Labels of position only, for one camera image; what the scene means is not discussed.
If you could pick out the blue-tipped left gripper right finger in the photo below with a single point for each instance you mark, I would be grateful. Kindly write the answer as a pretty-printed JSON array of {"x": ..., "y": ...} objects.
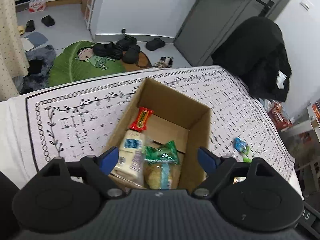
[{"x": 218, "y": 170}]

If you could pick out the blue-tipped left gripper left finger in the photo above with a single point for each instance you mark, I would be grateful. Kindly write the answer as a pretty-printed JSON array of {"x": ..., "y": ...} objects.
[{"x": 97, "y": 170}]

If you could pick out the light green fruit snack pouch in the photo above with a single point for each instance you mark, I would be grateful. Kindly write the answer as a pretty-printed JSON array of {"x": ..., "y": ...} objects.
[{"x": 247, "y": 158}]

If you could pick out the blue green snack pouch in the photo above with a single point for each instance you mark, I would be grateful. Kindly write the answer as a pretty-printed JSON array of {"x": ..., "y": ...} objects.
[{"x": 241, "y": 146}]

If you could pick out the cream white snack pack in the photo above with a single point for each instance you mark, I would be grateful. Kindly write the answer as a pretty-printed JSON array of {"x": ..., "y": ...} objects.
[{"x": 131, "y": 157}]

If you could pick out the dark green candy pack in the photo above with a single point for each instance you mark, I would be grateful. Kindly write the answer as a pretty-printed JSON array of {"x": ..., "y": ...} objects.
[{"x": 166, "y": 153}]

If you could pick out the yellow cake blue-band pack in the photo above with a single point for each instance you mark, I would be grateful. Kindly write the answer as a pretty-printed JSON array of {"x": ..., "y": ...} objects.
[{"x": 162, "y": 176}]

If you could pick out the red chocolate bar wrapper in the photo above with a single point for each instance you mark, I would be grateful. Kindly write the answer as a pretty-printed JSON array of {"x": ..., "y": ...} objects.
[{"x": 139, "y": 123}]

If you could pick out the white patterned black-marked blanket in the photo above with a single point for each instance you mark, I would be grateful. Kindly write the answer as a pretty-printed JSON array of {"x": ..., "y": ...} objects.
[{"x": 75, "y": 120}]

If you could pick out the brown cardboard box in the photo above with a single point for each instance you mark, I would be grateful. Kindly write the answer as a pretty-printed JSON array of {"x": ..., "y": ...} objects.
[{"x": 175, "y": 117}]

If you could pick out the red plastic basket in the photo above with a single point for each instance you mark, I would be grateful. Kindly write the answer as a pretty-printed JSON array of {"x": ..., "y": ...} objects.
[{"x": 277, "y": 116}]

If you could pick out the green cartoon floor mat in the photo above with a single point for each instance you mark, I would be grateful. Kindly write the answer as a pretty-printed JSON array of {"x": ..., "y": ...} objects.
[{"x": 77, "y": 62}]

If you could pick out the black coat over chair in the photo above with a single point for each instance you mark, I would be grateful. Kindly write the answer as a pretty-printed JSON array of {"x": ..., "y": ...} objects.
[{"x": 255, "y": 52}]

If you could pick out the grey fluffy rug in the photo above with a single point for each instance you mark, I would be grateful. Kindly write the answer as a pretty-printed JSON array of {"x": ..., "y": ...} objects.
[{"x": 40, "y": 63}]

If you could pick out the black shoes pile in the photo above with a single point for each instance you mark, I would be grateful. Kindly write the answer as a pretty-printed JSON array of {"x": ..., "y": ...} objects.
[{"x": 125, "y": 49}]

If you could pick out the black slipper near door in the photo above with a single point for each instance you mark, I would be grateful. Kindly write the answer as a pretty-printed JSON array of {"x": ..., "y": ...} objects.
[{"x": 155, "y": 44}]

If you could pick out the grey door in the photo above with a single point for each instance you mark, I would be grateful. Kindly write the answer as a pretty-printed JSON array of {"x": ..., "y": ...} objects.
[{"x": 210, "y": 22}]

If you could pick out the black slipper far left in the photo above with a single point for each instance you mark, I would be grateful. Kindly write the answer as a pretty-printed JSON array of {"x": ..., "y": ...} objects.
[{"x": 48, "y": 21}]

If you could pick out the white shelf rack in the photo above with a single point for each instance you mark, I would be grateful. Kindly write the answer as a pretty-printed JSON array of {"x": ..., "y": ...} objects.
[{"x": 88, "y": 12}]

